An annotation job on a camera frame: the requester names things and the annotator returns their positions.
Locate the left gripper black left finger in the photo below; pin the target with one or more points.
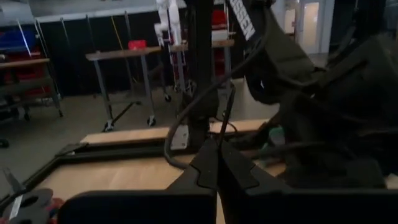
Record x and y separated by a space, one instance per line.
140 205

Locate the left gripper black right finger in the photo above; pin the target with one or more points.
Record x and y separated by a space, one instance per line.
295 205

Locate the white door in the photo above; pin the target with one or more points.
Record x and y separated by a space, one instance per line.
311 28

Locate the red box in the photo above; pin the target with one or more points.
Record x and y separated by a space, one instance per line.
136 44

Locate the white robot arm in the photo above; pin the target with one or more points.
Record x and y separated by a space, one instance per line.
169 18

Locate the black spool with white label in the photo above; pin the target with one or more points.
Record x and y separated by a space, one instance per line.
31 202

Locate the metal shelf rack with bins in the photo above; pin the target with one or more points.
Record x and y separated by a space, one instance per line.
21 62

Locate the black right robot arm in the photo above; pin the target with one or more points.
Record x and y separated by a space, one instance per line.
280 56

